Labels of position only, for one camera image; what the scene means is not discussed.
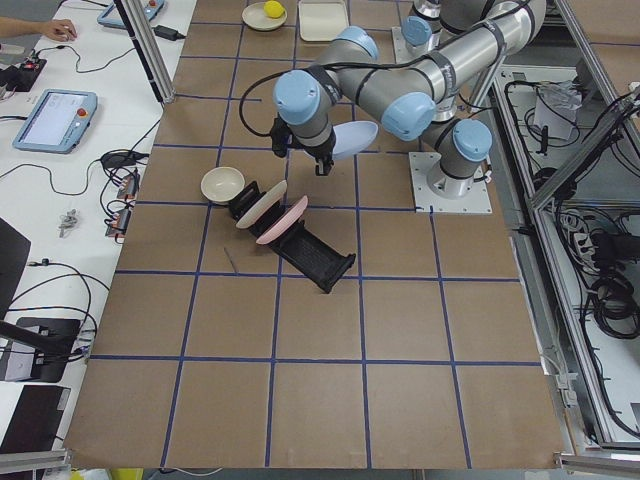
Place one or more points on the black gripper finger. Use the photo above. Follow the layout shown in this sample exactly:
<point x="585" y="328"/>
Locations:
<point x="319" y="167"/>
<point x="327" y="164"/>

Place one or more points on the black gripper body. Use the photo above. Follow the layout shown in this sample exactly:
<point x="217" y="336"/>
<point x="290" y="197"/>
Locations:
<point x="318" y="152"/>

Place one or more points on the light blue plate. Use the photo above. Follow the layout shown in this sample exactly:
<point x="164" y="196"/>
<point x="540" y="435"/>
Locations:
<point x="353" y="137"/>

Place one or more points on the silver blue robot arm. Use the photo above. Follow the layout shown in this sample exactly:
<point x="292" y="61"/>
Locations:
<point x="430" y="22"/>
<point x="403" y="98"/>

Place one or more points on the cream plate in rack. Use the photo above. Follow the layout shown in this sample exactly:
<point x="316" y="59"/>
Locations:
<point x="257" y="210"/>

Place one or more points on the pink plate in rack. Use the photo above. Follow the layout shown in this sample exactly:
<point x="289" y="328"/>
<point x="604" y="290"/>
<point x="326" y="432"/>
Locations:
<point x="286" y="221"/>

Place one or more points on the cream plate with lemon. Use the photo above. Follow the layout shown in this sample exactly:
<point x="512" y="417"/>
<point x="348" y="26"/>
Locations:
<point x="254" y="17"/>

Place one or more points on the person's hand on mouse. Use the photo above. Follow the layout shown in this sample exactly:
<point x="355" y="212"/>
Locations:
<point x="60" y="30"/>

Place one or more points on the black dish rack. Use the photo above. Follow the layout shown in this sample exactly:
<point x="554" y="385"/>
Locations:
<point x="311" y="256"/>

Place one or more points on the cream bowl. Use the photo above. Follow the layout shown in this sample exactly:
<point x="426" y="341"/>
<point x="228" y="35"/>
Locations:
<point x="221" y="184"/>

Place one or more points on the cream rectangular tray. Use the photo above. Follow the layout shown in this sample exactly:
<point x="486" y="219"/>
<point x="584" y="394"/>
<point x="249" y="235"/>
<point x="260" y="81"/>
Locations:
<point x="321" y="21"/>

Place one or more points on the yellow lemon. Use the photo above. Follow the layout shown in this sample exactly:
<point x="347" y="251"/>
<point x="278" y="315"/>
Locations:
<point x="273" y="9"/>

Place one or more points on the black power adapter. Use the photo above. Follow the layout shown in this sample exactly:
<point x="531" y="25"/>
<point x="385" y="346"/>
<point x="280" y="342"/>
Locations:
<point x="168" y="33"/>

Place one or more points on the blue teach pendant tablet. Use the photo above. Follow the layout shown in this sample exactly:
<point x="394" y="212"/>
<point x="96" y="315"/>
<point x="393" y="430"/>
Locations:
<point x="57" y="122"/>

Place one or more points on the black monitor stand base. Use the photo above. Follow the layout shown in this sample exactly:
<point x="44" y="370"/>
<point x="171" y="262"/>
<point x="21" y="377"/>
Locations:
<point x="38" y="349"/>

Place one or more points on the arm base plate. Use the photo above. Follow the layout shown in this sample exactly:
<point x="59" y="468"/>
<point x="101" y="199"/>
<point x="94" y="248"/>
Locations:
<point x="404" y="51"/>
<point x="434" y="192"/>

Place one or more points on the aluminium frame post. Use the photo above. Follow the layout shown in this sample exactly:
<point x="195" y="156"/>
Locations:
<point x="143" y="39"/>

